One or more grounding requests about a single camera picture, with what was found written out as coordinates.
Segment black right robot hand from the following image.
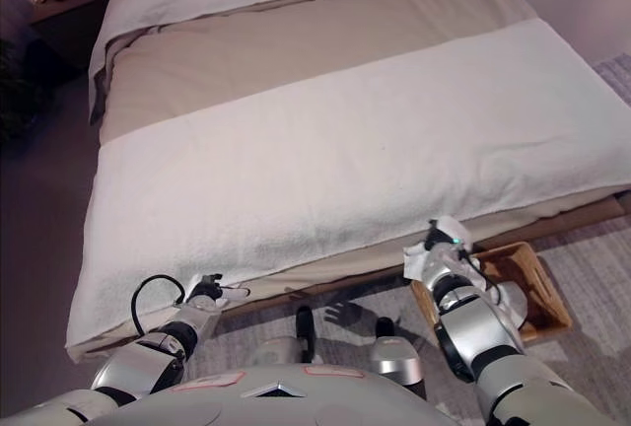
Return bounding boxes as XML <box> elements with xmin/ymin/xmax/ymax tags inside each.
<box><xmin>424</xmin><ymin>218</ymin><xmax>473</xmax><ymax>270</ymax></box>

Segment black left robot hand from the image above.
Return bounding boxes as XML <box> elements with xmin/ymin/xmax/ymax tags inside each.
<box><xmin>188</xmin><ymin>272</ymin><xmax>251</xmax><ymax>307</ymax></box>

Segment woven wicker basket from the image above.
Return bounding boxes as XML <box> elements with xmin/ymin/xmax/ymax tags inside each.
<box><xmin>410</xmin><ymin>241</ymin><xmax>575</xmax><ymax>344</ymax></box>

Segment white terry bed blanket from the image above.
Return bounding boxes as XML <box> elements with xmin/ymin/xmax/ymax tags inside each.
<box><xmin>64</xmin><ymin>18</ymin><xmax>631</xmax><ymax>349</ymax></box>

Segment silver left robot leg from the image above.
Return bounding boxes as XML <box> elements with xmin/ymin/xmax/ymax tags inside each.
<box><xmin>249</xmin><ymin>305</ymin><xmax>317</xmax><ymax>369</ymax></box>

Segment silver robot leg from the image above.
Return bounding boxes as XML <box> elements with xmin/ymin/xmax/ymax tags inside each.
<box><xmin>249</xmin><ymin>305</ymin><xmax>317</xmax><ymax>369</ymax></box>
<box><xmin>368</xmin><ymin>316</ymin><xmax>426</xmax><ymax>389</ymax></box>

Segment silver right robot leg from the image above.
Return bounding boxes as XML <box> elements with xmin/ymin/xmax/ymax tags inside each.
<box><xmin>368</xmin><ymin>316</ymin><xmax>426</xmax><ymax>389</ymax></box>

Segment grey robot torso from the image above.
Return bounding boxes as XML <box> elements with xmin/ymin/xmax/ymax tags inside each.
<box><xmin>88</xmin><ymin>363</ymin><xmax>448</xmax><ymax>426</ymax></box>

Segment beige duvet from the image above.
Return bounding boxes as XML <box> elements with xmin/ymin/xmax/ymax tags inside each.
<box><xmin>90</xmin><ymin>0</ymin><xmax>539</xmax><ymax>149</ymax></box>

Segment low wooden side table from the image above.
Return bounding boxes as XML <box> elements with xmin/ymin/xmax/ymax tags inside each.
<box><xmin>28</xmin><ymin>0</ymin><xmax>120</xmax><ymax>58</ymax></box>

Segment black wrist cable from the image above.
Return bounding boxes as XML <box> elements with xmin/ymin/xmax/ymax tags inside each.
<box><xmin>130</xmin><ymin>274</ymin><xmax>188</xmax><ymax>337</ymax></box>

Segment brown wooden bed frame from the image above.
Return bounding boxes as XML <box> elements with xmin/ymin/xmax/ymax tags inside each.
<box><xmin>72</xmin><ymin>192</ymin><xmax>631</xmax><ymax>364</ymax></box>

